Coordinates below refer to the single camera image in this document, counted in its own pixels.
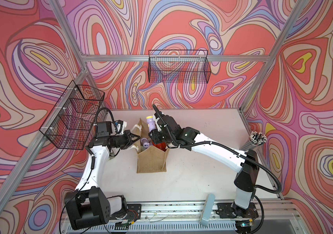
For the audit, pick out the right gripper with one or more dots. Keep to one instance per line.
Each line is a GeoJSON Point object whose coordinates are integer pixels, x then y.
{"type": "Point", "coordinates": [155, 136]}

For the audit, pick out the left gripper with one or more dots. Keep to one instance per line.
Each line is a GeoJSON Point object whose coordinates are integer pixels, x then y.
{"type": "Point", "coordinates": [127, 136]}

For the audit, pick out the red flashlight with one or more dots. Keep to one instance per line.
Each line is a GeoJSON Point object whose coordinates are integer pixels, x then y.
{"type": "Point", "coordinates": [162, 146]}

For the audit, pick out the purple flashlight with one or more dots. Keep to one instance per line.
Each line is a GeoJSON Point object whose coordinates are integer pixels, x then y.
{"type": "Point", "coordinates": [146, 143]}
{"type": "Point", "coordinates": [151, 123]}

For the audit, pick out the burlap tote bag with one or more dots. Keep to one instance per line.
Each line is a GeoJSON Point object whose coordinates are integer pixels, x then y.
{"type": "Point", "coordinates": [152, 159]}

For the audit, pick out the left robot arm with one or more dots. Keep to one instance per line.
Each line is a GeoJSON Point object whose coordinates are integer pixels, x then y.
{"type": "Point", "coordinates": [87, 206]}

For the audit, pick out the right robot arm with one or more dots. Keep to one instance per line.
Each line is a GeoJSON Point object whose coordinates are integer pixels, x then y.
{"type": "Point", "coordinates": [243, 163]}

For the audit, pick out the small green white device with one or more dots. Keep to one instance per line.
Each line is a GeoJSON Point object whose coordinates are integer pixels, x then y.
{"type": "Point", "coordinates": [112, 156]}

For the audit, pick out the grey blue bar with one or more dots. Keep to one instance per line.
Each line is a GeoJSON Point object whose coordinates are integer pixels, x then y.
{"type": "Point", "coordinates": [207, 209]}

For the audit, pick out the cup of pens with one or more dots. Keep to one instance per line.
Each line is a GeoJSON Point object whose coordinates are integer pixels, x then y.
{"type": "Point", "coordinates": [255, 139]}

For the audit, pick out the left wire basket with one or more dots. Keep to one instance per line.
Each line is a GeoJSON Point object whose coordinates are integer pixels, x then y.
{"type": "Point", "coordinates": [70, 122]}

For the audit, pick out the wire basket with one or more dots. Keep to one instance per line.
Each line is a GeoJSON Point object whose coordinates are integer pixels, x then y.
{"type": "Point", "coordinates": [70, 122]}
{"type": "Point", "coordinates": [178, 66]}

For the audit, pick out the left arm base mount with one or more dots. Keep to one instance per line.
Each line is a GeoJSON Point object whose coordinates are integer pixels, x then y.
{"type": "Point", "coordinates": [131, 213]}

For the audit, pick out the back wire basket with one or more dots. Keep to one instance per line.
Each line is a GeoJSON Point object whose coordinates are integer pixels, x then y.
{"type": "Point", "coordinates": [178, 66]}

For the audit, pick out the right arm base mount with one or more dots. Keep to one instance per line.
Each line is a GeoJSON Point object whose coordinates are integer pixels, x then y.
{"type": "Point", "coordinates": [230, 210]}

